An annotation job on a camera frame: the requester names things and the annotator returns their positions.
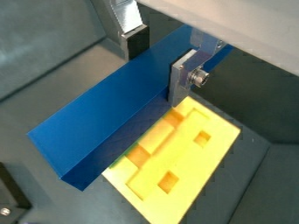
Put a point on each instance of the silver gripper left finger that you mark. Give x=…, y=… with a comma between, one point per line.
x=123, y=24

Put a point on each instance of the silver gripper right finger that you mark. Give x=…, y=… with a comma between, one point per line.
x=187, y=70

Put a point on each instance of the blue long bar block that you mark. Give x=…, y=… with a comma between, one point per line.
x=88, y=133

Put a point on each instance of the yellow slotted board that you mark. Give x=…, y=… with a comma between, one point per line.
x=165, y=167

